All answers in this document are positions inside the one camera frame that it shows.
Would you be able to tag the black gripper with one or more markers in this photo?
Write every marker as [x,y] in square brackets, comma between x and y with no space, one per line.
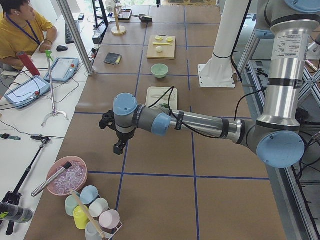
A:
[122,136]

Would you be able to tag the white steamed bun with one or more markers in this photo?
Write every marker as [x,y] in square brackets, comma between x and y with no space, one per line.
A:
[159,49]

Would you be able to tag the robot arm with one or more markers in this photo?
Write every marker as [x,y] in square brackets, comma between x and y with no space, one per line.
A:
[273,136]

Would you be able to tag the metal tube in bowl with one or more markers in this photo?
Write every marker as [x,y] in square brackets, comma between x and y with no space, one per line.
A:
[45,184]

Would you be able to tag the pink bowl with ice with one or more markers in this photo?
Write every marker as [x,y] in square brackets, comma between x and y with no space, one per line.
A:
[74,178]

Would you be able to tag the light green bowl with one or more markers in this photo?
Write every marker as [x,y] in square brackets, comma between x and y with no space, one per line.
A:
[159,70]

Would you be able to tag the beige bear serving tray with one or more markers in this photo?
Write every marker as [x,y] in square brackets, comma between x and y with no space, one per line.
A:
[173,99]

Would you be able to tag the green avocado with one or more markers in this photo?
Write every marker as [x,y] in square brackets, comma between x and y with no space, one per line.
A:
[165,105]

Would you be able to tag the grey folded cloth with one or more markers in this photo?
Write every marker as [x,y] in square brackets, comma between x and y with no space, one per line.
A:
[112,58]

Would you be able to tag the blue teach pendant far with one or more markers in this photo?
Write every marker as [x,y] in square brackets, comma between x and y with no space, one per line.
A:
[63,68]

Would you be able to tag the blue teach pendant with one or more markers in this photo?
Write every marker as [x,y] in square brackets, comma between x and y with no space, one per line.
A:
[27,92]
[63,68]

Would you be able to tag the blue cup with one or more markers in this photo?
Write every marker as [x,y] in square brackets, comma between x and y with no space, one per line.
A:
[89,194]

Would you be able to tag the wooden stick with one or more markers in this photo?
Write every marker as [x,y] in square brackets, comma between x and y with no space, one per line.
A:
[102,234]

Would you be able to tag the blue teach pendant near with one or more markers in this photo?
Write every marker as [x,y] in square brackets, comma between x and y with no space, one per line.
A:
[27,92]

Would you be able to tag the white cup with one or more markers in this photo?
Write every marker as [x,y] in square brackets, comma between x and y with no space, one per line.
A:
[98,206]

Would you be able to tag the computer mouse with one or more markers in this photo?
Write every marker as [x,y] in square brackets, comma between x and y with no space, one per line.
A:
[61,48]

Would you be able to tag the yellow plastic knife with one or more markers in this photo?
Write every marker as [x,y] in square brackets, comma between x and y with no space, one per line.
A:
[162,44]

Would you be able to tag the metal stand with green clip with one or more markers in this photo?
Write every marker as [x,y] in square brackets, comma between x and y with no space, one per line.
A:
[54,111]

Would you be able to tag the wooden cutting board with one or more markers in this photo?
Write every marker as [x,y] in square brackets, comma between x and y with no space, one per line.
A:
[168,51]

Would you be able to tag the wooden mug tree stand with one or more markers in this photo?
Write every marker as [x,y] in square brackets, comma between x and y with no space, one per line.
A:
[111,7]

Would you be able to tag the green cup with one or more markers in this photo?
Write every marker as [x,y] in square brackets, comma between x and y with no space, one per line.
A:
[70,205]

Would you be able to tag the upper lemon slice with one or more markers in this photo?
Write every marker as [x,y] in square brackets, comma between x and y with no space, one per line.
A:
[159,38]

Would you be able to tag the pink cup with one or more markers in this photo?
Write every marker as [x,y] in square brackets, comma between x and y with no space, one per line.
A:
[109,219]

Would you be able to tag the yellow cup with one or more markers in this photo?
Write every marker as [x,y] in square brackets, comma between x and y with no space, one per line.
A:
[80,218]

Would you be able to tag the smart watch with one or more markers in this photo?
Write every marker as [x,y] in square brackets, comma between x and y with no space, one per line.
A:
[7,136]

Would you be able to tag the black glass tray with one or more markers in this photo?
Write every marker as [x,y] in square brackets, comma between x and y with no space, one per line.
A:
[124,14]

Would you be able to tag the red cylinder bottle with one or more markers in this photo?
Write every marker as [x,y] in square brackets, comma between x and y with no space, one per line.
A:
[27,61]

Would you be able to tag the metal scoop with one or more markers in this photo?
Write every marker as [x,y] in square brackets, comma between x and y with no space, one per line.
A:
[143,18]

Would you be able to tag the grey cup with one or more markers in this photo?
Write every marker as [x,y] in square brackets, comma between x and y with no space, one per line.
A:
[91,233]

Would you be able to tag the black tripod pole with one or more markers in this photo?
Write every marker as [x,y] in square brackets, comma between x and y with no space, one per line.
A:
[9,207]

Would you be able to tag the person in yellow shirt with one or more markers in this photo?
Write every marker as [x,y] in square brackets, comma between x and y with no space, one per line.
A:
[23,29]

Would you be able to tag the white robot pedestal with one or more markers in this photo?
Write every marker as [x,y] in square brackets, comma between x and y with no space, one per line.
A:
[234,12]

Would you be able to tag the aluminium frame post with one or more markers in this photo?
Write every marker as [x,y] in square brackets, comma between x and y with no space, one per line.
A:
[69,20]

